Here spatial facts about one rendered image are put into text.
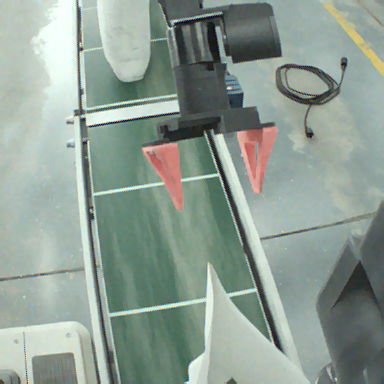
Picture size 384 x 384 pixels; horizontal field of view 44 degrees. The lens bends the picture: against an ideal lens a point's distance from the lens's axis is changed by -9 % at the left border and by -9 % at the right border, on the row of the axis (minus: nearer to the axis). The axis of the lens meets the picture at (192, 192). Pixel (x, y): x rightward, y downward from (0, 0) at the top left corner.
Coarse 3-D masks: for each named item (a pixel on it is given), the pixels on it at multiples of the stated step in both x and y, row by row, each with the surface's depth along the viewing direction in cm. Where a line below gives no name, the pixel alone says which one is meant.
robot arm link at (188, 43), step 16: (208, 16) 55; (176, 32) 53; (192, 32) 53; (208, 32) 53; (224, 32) 53; (176, 48) 54; (192, 48) 53; (208, 48) 53; (224, 48) 54; (176, 64) 54; (208, 64) 55
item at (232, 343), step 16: (208, 272) 59; (208, 288) 60; (208, 304) 62; (224, 304) 57; (208, 320) 64; (224, 320) 60; (240, 320) 55; (208, 336) 52; (224, 336) 62; (240, 336) 57; (256, 336) 53; (208, 352) 58; (224, 352) 66; (240, 352) 60; (256, 352) 56; (272, 352) 52; (192, 368) 70; (208, 368) 71; (224, 368) 72; (240, 368) 63; (256, 368) 58; (272, 368) 54; (288, 368) 51
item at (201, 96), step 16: (192, 64) 53; (176, 80) 55; (192, 80) 53; (208, 80) 53; (224, 80) 55; (176, 96) 56; (192, 96) 54; (208, 96) 53; (224, 96) 55; (192, 112) 54; (208, 112) 53; (224, 112) 54; (240, 112) 54; (160, 128) 56; (176, 128) 52; (208, 128) 56
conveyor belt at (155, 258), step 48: (96, 144) 167; (192, 144) 167; (96, 192) 153; (144, 192) 153; (192, 192) 153; (144, 240) 142; (192, 240) 142; (144, 288) 131; (192, 288) 131; (240, 288) 131; (144, 336) 122; (192, 336) 122
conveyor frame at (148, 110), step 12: (168, 24) 232; (72, 60) 195; (84, 84) 191; (120, 108) 180; (132, 108) 180; (144, 108) 180; (156, 108) 180; (168, 108) 180; (96, 120) 176; (108, 120) 176; (120, 120) 176
